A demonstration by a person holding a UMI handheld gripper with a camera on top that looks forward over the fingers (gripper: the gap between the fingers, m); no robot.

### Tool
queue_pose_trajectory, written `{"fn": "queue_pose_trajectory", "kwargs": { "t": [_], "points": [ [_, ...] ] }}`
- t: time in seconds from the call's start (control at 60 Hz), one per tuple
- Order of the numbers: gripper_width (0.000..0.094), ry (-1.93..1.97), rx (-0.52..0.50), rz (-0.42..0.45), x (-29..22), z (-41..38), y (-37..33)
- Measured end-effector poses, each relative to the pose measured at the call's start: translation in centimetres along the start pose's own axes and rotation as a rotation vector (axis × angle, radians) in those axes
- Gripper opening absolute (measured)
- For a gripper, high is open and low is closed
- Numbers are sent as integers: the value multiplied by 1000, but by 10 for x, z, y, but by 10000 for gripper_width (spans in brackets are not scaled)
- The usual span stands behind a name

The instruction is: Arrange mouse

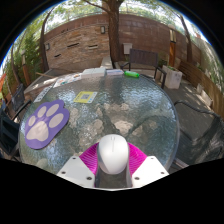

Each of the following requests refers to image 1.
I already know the black mesh-back chair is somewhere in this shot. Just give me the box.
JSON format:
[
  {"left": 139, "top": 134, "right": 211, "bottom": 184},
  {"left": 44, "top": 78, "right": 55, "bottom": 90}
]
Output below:
[{"left": 10, "top": 83, "right": 26, "bottom": 113}]

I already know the purple paw-shaped mouse pad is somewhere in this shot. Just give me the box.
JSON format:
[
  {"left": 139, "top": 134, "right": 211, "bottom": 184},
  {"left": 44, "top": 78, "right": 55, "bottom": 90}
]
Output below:
[{"left": 24, "top": 99, "right": 71, "bottom": 150}]

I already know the black patio armchair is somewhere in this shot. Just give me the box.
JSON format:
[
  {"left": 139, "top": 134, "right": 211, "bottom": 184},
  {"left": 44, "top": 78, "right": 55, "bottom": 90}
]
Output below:
[{"left": 0, "top": 99, "right": 33, "bottom": 161}]

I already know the white computer mouse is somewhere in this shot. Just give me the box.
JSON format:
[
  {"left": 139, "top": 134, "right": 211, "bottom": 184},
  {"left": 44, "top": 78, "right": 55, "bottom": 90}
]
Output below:
[{"left": 96, "top": 133, "right": 130, "bottom": 175}]

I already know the white square planter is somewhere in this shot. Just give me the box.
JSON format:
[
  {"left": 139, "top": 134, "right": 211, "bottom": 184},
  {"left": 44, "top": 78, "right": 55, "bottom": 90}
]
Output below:
[{"left": 162, "top": 65, "right": 184, "bottom": 90}]

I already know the orange umbrella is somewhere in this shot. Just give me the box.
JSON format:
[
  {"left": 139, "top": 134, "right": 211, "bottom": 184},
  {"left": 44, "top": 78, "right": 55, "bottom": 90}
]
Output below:
[{"left": 0, "top": 73, "right": 8, "bottom": 93}]

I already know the small white booklet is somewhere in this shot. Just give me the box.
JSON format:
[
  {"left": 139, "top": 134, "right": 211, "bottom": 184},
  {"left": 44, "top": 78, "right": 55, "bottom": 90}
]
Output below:
[{"left": 105, "top": 68, "right": 125, "bottom": 76}]

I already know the white flat box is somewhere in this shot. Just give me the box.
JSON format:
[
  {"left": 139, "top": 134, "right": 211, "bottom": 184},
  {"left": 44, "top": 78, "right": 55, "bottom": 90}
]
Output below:
[{"left": 81, "top": 67, "right": 107, "bottom": 79}]

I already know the colourful printed sheet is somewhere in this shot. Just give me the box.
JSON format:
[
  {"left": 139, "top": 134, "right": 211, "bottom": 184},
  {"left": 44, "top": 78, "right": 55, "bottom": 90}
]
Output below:
[{"left": 53, "top": 73, "right": 83, "bottom": 88}]

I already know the yellow square card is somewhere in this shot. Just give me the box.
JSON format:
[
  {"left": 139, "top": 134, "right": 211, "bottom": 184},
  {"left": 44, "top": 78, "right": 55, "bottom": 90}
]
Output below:
[{"left": 73, "top": 90, "right": 98, "bottom": 104}]

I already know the white licence plate sign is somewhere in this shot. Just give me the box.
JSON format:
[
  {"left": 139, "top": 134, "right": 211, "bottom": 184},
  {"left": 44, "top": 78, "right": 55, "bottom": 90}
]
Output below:
[{"left": 33, "top": 84, "right": 54, "bottom": 104}]

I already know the dark slatted patio chair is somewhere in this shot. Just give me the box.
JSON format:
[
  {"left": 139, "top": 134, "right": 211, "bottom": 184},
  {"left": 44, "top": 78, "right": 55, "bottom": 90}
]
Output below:
[{"left": 120, "top": 48, "right": 168, "bottom": 89}]

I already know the green plastic bottle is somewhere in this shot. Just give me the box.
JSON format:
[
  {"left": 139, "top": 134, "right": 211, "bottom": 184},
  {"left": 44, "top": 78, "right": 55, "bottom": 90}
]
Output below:
[{"left": 124, "top": 70, "right": 141, "bottom": 79}]

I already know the thick tree trunk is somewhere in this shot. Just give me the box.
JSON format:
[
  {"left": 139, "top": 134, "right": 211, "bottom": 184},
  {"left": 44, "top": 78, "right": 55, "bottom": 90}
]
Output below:
[{"left": 83, "top": 0, "right": 126, "bottom": 63}]

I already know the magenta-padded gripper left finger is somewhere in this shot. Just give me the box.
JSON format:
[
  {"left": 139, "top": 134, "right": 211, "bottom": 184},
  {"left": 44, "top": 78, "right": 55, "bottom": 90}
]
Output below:
[{"left": 56, "top": 142, "right": 101, "bottom": 188}]

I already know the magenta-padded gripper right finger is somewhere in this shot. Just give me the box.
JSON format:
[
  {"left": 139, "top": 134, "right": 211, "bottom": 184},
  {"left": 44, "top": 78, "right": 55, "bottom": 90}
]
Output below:
[{"left": 125, "top": 142, "right": 170, "bottom": 188}]

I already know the white wall box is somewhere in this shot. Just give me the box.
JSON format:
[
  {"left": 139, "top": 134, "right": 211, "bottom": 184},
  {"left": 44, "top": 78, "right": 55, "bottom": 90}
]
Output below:
[{"left": 122, "top": 42, "right": 133, "bottom": 55}]

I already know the thin leaning tree trunk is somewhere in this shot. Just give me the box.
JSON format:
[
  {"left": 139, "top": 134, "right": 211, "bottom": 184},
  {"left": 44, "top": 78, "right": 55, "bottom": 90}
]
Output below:
[{"left": 38, "top": 8, "right": 56, "bottom": 73}]

